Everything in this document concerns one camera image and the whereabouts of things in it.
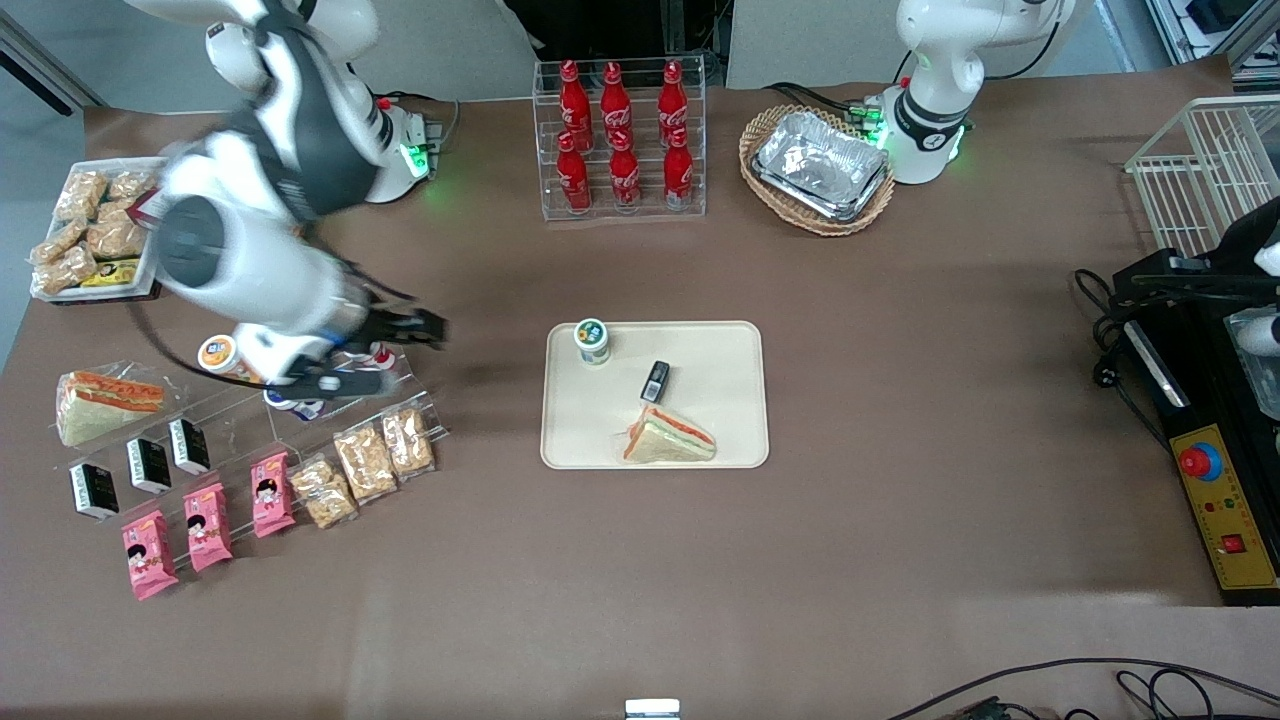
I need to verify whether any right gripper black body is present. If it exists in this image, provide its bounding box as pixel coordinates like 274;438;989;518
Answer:
355;303;409;348

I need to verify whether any green gum bottle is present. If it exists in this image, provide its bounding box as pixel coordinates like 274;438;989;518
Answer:
574;318;612;367

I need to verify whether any blue gum bottle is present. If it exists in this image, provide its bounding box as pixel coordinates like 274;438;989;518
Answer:
263;388;326;422

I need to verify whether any orange gum bottle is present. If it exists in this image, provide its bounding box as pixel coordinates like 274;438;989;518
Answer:
197;333;263;386

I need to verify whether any cream plastic tray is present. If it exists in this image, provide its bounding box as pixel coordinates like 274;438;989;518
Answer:
540;320;771;471

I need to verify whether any white snack tray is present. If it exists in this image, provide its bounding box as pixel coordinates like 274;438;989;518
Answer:
30;158;169;306

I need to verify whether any shiny metal tray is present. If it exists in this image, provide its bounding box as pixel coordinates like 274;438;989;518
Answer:
1222;310;1280;421

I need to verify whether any clear cracker pack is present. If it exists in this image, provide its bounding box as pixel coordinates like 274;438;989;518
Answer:
290;455;359;530
333;426;399;504
382;405;437;479

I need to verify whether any clear acrylic display stand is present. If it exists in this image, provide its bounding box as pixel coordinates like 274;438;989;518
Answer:
55;340;448;573

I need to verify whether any pink snack pack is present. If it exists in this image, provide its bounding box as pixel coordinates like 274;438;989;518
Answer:
250;451;298;539
121;510;180;601
183;483;234;573

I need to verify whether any red cola bottle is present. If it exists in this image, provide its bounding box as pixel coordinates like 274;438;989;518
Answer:
556;133;593;213
600;60;633;141
657;60;691;141
663;130;695;211
558;60;591;141
609;130;642;211

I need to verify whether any clear acrylic bottle rack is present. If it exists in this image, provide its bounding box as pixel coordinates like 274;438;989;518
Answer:
533;55;708;221

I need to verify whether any wrapped triangle sandwich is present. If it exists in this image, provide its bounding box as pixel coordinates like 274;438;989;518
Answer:
622;403;718;465
55;370;166;448

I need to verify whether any black cabinet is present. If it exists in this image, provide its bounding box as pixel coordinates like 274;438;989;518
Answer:
500;0;736;61

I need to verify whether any round wicker basket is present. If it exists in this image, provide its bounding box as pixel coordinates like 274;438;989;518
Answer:
738;105;896;238

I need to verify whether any aluminium foil container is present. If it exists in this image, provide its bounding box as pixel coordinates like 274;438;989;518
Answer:
752;110;891;223

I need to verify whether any dark metal bar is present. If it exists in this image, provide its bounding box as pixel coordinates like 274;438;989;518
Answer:
0;15;106;116

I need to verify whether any black sealing machine yellow panel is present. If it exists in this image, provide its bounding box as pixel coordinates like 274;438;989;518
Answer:
1110;195;1280;608

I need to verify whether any grey shelf unit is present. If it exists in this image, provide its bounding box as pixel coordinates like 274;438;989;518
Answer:
1145;0;1280;73

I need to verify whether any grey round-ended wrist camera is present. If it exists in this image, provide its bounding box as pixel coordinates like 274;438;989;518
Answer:
293;368;388;403

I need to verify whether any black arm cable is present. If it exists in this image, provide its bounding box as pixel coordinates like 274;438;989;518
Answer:
125;295;236;379

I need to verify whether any black base cable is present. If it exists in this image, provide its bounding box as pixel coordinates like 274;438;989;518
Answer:
765;82;876;116

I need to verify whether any black power cable with plug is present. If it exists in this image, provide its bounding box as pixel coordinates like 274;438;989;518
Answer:
1075;268;1173;456

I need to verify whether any silver machine handle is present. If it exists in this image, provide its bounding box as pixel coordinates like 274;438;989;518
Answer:
1123;320;1191;409

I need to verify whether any long black floor cable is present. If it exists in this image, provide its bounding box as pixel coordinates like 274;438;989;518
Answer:
885;657;1280;720

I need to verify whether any white wire basket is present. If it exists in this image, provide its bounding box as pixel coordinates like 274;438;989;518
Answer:
1125;95;1280;263

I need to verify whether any looped black floor cable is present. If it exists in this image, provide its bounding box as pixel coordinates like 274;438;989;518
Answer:
1115;668;1280;720

